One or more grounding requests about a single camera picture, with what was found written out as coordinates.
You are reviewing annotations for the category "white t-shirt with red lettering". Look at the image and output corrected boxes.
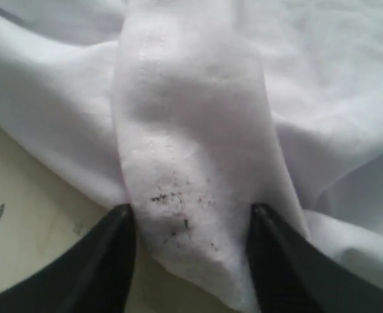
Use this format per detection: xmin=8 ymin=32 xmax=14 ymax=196
xmin=0 ymin=1 xmax=383 ymax=312

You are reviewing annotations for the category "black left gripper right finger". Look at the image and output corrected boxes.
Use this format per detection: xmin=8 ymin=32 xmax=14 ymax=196
xmin=246 ymin=203 xmax=383 ymax=312

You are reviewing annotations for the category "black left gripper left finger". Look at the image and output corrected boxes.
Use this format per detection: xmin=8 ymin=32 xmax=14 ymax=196
xmin=0 ymin=204 xmax=136 ymax=312

